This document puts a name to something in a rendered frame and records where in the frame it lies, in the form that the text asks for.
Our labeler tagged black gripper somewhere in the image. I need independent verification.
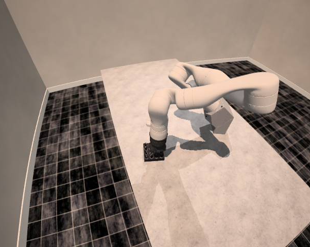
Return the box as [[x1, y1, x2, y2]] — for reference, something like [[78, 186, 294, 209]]
[[146, 120, 168, 154]]

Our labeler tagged black knob box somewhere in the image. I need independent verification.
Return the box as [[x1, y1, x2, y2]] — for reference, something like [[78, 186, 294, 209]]
[[143, 143, 164, 162]]

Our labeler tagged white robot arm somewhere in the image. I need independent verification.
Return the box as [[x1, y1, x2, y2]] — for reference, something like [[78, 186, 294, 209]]
[[148, 62, 279, 132]]

